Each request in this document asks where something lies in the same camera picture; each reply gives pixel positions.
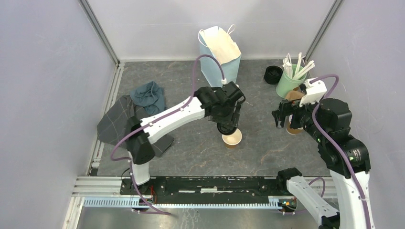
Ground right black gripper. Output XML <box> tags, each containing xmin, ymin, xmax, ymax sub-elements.
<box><xmin>272</xmin><ymin>92</ymin><xmax>328</xmax><ymax>141</ymax></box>

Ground brown pulp cup carrier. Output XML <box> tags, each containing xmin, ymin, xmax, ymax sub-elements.
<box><xmin>285</xmin><ymin>88</ymin><xmax>305</xmax><ymax>101</ymax></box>

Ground brown paper coffee cup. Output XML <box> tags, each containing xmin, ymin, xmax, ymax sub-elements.
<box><xmin>222</xmin><ymin>129</ymin><xmax>243</xmax><ymax>149</ymax></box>

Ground light blue paper bag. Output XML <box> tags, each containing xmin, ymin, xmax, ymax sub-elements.
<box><xmin>198</xmin><ymin>24</ymin><xmax>242</xmax><ymax>87</ymax></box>

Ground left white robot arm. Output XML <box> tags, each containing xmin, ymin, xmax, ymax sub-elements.
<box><xmin>124</xmin><ymin>82</ymin><xmax>246</xmax><ymax>195</ymax></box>

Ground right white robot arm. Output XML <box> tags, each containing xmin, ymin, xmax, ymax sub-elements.
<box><xmin>272</xmin><ymin>98</ymin><xmax>374</xmax><ymax>229</ymax></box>

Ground stack of paper cups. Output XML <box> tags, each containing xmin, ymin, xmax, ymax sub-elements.
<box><xmin>286</xmin><ymin>114</ymin><xmax>304</xmax><ymax>135</ymax></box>

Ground green cup holder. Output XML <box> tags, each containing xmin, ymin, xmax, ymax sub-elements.
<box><xmin>276</xmin><ymin>71</ymin><xmax>307</xmax><ymax>98</ymax></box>

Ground stack of black lids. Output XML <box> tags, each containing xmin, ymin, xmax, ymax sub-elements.
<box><xmin>264</xmin><ymin>65</ymin><xmax>283</xmax><ymax>84</ymax></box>

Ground white wrapped straws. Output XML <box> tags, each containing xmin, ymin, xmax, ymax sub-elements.
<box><xmin>282</xmin><ymin>52</ymin><xmax>315</xmax><ymax>80</ymax></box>

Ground blue crumpled cloth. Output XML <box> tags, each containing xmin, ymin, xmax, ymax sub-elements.
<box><xmin>129</xmin><ymin>81</ymin><xmax>166</xmax><ymax>115</ymax></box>

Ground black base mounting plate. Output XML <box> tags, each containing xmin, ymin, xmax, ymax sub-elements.
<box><xmin>138</xmin><ymin>176</ymin><xmax>290</xmax><ymax>204</ymax></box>

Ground dark grey checked cloth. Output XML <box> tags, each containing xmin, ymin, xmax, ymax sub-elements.
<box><xmin>96</xmin><ymin>95</ymin><xmax>174</xmax><ymax>158</ymax></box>

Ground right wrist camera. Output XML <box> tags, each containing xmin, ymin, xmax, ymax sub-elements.
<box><xmin>299</xmin><ymin>78</ymin><xmax>327</xmax><ymax>107</ymax></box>

